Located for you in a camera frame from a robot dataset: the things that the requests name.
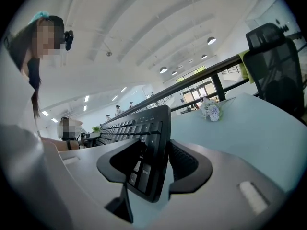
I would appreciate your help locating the green cloth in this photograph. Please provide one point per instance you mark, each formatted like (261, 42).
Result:
(246, 68)

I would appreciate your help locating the black metal railing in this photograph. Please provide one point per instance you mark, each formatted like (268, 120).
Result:
(216, 70)

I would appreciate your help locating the teal hair scrunchie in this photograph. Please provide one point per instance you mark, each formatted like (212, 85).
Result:
(39, 17)

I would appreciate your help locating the black head-worn camera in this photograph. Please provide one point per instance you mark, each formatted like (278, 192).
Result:
(68, 40)

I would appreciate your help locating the light blue table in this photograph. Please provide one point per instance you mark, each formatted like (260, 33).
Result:
(251, 133)

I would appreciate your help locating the white flower bouquet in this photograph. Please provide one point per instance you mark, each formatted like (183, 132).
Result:
(212, 110)

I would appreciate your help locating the black wristwatch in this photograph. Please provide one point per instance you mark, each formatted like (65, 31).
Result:
(69, 144)

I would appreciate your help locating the person's head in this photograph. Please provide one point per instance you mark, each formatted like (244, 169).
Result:
(48, 39)

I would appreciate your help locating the black keyboard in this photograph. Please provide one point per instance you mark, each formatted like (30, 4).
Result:
(153, 152)

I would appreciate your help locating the row of ceiling light panels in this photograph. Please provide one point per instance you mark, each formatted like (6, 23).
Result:
(86, 98)

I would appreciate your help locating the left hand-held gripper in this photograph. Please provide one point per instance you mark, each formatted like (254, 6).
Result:
(81, 139)

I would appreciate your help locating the green potted plant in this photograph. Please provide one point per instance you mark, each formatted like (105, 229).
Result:
(96, 129)

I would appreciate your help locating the black mesh office chair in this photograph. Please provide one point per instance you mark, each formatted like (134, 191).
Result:
(278, 73)

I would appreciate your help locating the glass entrance doors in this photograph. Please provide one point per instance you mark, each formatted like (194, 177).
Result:
(199, 93)

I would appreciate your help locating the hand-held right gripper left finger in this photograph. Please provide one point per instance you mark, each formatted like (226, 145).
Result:
(96, 188)

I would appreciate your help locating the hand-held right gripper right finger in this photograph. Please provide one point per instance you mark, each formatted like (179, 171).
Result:
(216, 200)

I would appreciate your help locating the person's left forearm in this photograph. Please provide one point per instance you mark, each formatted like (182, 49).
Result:
(55, 144)

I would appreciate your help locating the person in white coat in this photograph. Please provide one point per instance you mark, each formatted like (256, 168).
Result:
(14, 152)

